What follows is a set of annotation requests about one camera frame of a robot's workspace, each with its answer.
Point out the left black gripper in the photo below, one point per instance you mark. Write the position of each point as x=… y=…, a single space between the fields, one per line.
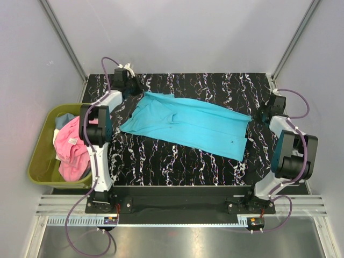
x=140 y=88

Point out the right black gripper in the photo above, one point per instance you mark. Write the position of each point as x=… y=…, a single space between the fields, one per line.
x=256 y=116

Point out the cyan t shirt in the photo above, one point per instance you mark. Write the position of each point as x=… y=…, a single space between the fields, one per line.
x=190 y=122

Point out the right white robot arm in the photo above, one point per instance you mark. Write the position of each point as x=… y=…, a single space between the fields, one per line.
x=293 y=159

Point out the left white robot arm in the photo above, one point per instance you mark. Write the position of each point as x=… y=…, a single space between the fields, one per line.
x=95 y=128

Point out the grey blue t shirt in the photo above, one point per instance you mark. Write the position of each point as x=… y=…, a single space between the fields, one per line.
x=63 y=120

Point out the white t shirt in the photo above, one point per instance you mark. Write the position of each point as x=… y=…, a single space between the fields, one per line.
x=56 y=132

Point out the pink t shirt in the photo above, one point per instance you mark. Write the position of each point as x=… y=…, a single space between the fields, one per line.
x=72 y=152

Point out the right small circuit board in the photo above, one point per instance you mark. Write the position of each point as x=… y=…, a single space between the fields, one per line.
x=257 y=221

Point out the small circuit board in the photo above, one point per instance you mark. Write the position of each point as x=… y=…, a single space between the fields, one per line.
x=257 y=221
x=110 y=221

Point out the olive green plastic bin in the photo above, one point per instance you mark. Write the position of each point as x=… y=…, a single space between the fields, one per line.
x=44 y=167

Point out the left small circuit board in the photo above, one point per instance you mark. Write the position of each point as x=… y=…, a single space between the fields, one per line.
x=110 y=221

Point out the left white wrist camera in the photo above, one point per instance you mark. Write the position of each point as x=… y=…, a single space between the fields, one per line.
x=122 y=76

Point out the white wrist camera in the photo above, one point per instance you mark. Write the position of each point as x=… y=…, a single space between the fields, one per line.
x=275 y=105
x=122 y=76

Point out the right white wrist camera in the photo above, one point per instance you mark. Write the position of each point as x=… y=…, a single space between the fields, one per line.
x=275 y=105

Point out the left aluminium corner post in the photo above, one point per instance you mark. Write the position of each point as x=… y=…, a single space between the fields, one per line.
x=49 y=12

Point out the aluminium corner post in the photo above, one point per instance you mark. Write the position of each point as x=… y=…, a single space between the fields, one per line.
x=49 y=12
x=296 y=37

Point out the right aluminium corner post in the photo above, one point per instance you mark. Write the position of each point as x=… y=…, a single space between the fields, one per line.
x=296 y=37

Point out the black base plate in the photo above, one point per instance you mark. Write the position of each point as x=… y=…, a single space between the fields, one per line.
x=163 y=206

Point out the white slotted cable duct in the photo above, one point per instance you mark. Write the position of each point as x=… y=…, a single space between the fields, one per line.
x=77 y=221

